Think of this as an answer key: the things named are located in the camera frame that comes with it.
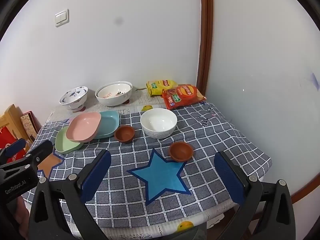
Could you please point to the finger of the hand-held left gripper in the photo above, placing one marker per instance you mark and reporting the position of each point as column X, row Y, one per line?
column 37, row 153
column 16, row 146

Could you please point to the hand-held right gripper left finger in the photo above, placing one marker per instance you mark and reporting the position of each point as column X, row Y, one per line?
column 96, row 175

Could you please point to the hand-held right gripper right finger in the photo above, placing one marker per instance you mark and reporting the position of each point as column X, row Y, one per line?
column 230, row 180

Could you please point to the small brown bowl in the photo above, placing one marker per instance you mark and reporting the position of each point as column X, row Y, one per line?
column 180, row 151
column 124, row 133

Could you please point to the brown oval plate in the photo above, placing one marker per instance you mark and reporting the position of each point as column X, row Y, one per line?
column 83, row 126

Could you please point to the teal plate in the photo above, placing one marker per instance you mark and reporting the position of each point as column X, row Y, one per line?
column 108, row 125

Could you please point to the white bowl grey vine print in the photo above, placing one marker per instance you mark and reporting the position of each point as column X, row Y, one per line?
column 158, row 123

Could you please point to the red box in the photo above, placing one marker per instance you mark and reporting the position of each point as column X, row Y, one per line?
column 6, row 138

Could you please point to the patterned beige book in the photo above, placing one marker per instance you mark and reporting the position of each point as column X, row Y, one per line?
column 28, row 126

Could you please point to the green plate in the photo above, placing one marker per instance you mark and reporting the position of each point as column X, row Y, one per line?
column 63, row 143

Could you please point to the wooden board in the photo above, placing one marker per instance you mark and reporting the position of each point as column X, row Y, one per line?
column 11, row 116

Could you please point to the grey checked star cloth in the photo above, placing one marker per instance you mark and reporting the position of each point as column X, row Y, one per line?
column 212, row 140

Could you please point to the white bowl blue crane print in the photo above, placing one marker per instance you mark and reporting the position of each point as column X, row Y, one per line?
column 75, row 100

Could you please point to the brown wooden baseboard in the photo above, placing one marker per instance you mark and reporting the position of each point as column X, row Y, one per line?
column 296, row 198

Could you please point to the large white bowl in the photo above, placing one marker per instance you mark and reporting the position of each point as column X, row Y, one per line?
column 112, row 101

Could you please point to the white bowl pink inner print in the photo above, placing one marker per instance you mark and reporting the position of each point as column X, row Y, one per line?
column 110, row 92

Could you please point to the red chip bag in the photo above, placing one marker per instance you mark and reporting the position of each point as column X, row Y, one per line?
column 185, row 96

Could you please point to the yellow chip bag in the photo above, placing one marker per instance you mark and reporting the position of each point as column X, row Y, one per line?
column 157, row 86

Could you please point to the white light switch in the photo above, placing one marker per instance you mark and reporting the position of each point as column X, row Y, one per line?
column 61, row 18

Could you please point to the brown wooden door frame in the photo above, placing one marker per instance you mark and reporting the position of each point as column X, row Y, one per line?
column 206, row 42

